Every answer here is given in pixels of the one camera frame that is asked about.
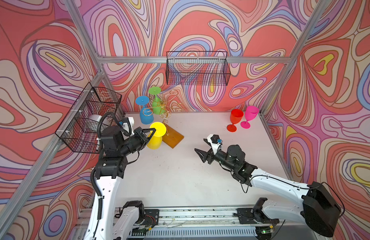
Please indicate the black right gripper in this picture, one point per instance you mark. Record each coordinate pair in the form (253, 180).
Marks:
(203, 155)

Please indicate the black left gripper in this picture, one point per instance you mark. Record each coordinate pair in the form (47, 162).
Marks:
(142, 139)

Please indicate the yellow plastic wine glass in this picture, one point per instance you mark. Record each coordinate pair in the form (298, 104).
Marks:
(156, 140)

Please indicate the blue plastic wine glass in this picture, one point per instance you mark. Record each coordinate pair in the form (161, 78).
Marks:
(146, 114)

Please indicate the red plastic wine glass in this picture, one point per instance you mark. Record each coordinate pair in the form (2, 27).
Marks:
(235, 117)

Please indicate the pink plastic wine glass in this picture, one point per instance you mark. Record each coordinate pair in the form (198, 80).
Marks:
(250, 114)

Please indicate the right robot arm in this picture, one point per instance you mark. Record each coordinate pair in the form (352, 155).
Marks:
(310, 204)

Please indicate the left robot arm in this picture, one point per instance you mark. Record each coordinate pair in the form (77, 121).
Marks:
(117, 140)

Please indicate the wooden rack base board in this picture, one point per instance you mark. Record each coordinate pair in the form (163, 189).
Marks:
(172, 137)

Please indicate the green plastic wine glass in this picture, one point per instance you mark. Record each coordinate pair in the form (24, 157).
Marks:
(156, 104)

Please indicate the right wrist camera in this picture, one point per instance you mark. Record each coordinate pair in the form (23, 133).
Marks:
(215, 143)

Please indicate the gold wire glass rack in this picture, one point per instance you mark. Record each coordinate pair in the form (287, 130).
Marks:
(169, 105)

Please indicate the black wire basket left wall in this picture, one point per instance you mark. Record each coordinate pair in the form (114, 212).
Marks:
(77, 131)

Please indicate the black wire basket wall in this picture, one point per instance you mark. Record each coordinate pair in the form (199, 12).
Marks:
(77, 131)
(200, 68)

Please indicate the black wire basket back wall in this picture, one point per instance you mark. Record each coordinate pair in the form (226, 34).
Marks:
(200, 68)

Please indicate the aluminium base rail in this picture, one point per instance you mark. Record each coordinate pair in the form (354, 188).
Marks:
(217, 223)

